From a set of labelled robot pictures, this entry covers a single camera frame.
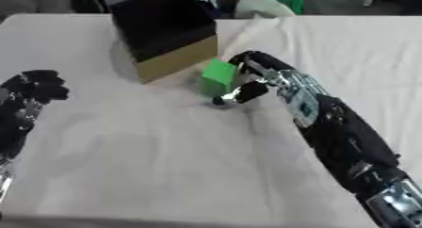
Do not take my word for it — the green rectangular block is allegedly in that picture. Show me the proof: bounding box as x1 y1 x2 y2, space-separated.
198 57 241 98

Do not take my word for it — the cardboard box with black inside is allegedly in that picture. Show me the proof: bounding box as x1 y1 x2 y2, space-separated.
108 0 219 85

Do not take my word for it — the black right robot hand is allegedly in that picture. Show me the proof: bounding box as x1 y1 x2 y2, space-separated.
211 50 297 106

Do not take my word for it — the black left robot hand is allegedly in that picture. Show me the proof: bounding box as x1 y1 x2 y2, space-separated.
0 69 72 106

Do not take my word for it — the green and white bag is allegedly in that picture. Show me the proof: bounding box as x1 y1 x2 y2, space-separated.
234 0 305 19

